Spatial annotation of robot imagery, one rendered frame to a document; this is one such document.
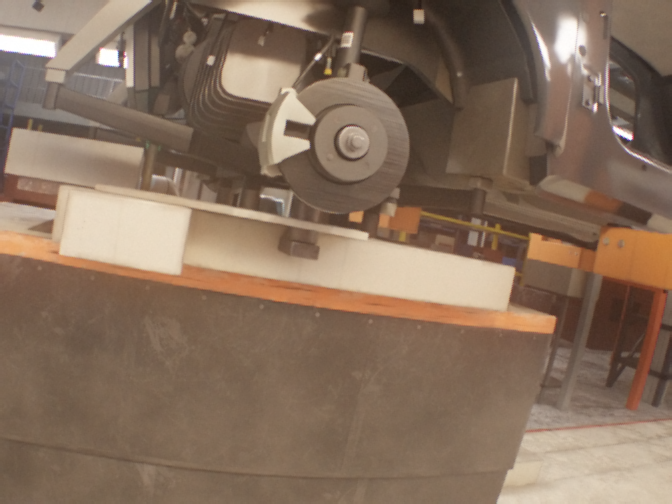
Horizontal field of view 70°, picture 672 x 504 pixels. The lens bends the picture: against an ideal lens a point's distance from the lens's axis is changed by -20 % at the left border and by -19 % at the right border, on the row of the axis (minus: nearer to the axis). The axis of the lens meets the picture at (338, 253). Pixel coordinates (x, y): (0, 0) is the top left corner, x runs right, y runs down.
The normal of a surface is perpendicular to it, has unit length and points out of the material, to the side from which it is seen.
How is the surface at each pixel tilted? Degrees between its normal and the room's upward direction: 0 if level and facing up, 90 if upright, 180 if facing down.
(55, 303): 90
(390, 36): 90
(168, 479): 90
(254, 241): 90
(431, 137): 103
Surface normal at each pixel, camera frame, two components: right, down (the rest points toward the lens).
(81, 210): 0.33, 0.12
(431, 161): 0.15, 0.32
